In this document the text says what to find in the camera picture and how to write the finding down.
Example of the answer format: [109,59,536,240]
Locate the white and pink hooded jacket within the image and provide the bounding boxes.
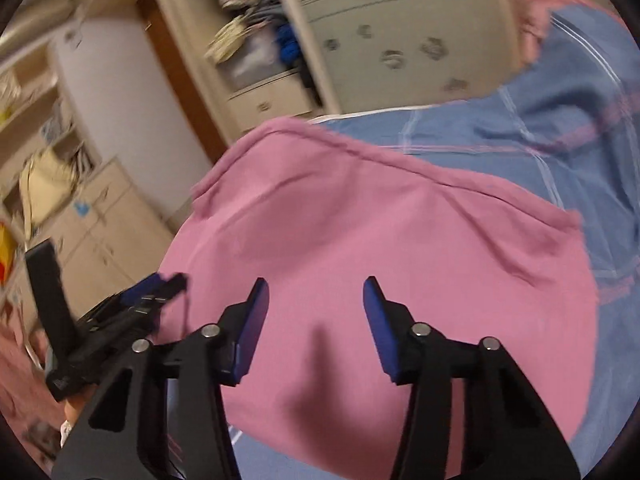
[160,116,601,480]

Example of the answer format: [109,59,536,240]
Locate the beige bookshelf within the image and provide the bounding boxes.
[0,5,101,201]

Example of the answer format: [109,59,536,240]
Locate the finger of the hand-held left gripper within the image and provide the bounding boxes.
[120,272,189,312]

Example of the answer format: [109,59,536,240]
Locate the pink quilt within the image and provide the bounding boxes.
[512,0,621,68]

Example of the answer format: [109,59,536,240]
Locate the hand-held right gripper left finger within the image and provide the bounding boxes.
[52,276,271,480]

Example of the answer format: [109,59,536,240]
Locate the blue plaid bed cover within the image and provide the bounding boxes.
[225,2,640,480]

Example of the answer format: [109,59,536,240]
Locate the bright blue cloth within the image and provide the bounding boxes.
[272,22,302,64]

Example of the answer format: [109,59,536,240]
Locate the frosted floral sliding door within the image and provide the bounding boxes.
[260,0,521,113]

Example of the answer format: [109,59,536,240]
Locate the yellow crumpled cloth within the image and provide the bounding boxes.
[205,12,253,63]

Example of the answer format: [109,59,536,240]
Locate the wardrobe drawer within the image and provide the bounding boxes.
[227,67,321,121]

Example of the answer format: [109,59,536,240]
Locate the brown wooden door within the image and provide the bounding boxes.
[135,0,236,153]

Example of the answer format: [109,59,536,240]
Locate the clear plastic storage box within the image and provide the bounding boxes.
[225,30,281,91]

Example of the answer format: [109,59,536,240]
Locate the red and yellow item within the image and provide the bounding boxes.
[0,222,19,286]

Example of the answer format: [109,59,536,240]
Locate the pink fuzzy cloth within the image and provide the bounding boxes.
[0,320,66,461]

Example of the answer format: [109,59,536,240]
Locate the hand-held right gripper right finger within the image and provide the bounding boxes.
[362,275,583,480]

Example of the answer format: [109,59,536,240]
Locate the beige wooden wardrobe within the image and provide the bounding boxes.
[142,0,546,141]

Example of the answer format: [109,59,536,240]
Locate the grey folded clothes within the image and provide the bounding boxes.
[245,0,286,31]

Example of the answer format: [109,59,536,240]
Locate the beige side cabinet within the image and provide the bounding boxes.
[5,157,176,331]

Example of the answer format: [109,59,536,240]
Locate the yellow bag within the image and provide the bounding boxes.
[19,145,77,231]

